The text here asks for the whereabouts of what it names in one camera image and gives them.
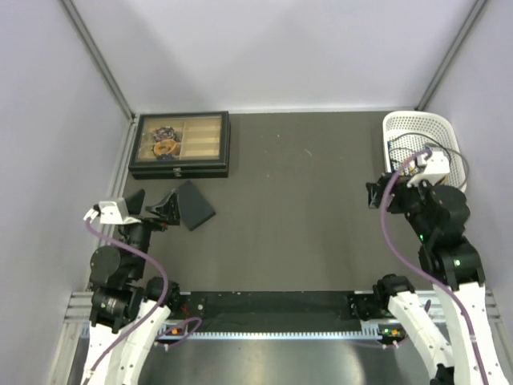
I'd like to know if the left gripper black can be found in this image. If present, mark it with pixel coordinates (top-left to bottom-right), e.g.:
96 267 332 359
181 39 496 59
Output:
121 187 180 278

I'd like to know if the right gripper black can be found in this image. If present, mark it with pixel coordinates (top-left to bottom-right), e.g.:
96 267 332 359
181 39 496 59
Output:
366 171 438 240

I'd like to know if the black network switch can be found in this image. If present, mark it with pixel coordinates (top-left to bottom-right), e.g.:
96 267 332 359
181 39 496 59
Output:
177 180 216 231

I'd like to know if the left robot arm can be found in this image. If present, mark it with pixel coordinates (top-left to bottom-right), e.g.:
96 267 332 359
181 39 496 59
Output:
82 189 182 384

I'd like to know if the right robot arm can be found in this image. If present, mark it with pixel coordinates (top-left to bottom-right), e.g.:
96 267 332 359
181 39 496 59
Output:
366 172 508 384

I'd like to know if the black jewelry display box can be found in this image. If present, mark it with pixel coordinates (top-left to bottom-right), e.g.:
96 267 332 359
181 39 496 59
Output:
128 111 231 180

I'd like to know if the white perforated plastic basket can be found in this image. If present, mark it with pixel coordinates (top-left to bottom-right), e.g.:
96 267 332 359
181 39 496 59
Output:
382 111 470 192

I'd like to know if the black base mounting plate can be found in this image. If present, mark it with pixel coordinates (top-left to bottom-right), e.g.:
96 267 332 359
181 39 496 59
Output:
171 291 392 333

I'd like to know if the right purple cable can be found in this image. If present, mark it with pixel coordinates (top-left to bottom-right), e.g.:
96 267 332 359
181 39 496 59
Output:
378 154 494 385

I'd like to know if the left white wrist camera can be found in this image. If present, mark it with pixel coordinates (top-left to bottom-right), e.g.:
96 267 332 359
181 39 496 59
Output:
83 198 141 225

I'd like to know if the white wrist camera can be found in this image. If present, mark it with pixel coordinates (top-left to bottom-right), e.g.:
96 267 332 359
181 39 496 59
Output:
83 198 141 225
406 150 450 188

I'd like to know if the orange bracelet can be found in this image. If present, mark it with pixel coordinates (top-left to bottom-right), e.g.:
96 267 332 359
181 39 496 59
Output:
151 139 180 157

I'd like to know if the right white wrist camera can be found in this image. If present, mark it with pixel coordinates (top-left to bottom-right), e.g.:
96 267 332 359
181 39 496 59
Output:
406 150 450 188

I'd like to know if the aluminium frame rail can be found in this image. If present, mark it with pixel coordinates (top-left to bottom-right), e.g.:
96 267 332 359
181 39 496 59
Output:
64 291 93 322

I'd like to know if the white slotted cable duct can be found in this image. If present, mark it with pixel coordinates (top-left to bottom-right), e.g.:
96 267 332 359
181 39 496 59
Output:
82 322 384 342

